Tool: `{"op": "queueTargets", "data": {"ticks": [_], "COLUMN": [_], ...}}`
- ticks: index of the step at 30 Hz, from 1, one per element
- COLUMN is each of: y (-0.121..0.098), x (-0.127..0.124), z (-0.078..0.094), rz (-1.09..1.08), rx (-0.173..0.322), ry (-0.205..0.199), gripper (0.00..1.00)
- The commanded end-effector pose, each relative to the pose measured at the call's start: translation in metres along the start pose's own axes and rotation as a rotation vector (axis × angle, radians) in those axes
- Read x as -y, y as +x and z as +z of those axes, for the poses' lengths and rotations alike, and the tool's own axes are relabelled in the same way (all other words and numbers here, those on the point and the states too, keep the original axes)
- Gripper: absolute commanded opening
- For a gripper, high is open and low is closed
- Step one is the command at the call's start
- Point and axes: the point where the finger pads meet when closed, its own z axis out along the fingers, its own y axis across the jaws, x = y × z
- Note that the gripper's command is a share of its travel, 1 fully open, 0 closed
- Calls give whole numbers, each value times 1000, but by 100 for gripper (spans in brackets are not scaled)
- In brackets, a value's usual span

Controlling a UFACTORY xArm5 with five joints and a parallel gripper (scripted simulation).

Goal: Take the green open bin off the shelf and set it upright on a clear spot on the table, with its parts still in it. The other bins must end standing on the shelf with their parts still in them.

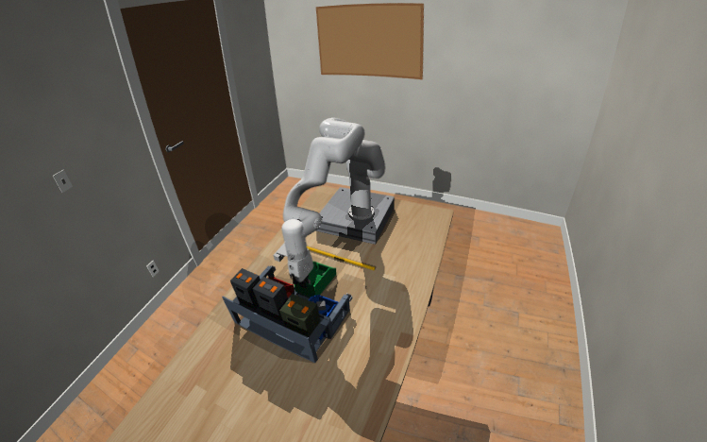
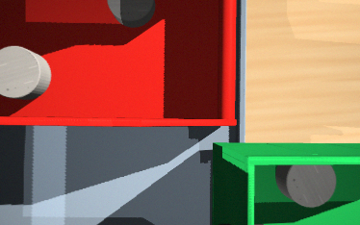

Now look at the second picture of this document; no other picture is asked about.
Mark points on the green bin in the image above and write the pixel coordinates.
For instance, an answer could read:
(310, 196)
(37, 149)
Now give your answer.
(245, 191)

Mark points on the red open bin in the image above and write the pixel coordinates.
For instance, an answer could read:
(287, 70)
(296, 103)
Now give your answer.
(176, 70)

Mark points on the grey metal disc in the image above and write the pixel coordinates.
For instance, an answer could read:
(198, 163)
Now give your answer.
(23, 74)
(308, 185)

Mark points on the grey steel disc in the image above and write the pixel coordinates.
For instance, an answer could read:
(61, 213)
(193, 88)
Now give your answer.
(132, 13)

